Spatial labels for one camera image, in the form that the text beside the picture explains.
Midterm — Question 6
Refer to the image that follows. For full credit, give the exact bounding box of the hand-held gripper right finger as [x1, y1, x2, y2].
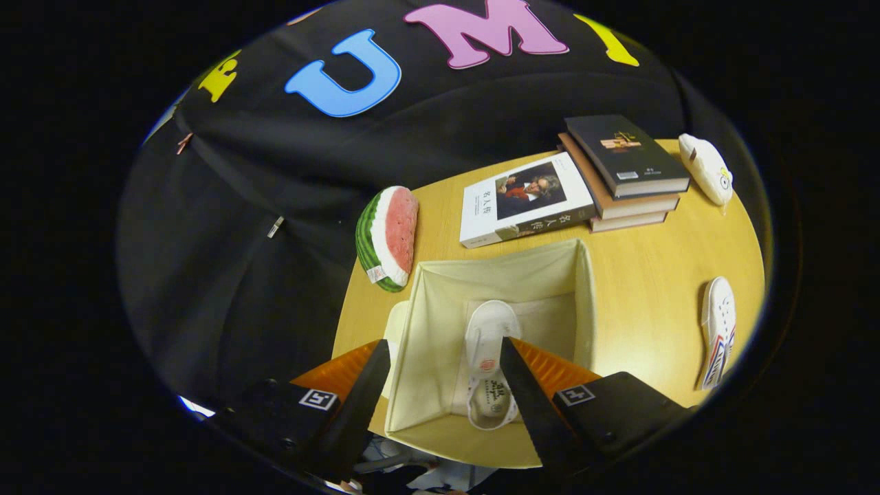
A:
[499, 336, 692, 483]

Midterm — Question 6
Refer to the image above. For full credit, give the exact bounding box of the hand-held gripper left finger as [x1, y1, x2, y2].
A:
[213, 339, 391, 483]

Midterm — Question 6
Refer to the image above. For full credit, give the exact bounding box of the white canvas shoe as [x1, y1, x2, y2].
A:
[465, 300, 523, 431]
[700, 276, 737, 391]

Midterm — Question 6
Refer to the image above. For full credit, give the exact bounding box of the beige fabric storage box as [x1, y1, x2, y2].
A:
[382, 238, 597, 470]

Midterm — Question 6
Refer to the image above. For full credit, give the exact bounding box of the watermelon slice plush toy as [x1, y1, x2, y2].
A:
[355, 186, 419, 293]

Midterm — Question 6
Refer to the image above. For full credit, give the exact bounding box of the thin brown book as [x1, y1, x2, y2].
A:
[590, 211, 669, 233]

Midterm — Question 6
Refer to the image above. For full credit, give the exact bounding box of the white portrait cover book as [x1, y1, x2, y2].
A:
[459, 152, 596, 249]

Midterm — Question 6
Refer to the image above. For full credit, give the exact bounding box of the brown cover book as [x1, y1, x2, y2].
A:
[558, 133, 681, 221]

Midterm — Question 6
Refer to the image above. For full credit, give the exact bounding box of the white plush toy with face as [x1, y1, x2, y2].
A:
[679, 133, 734, 207]

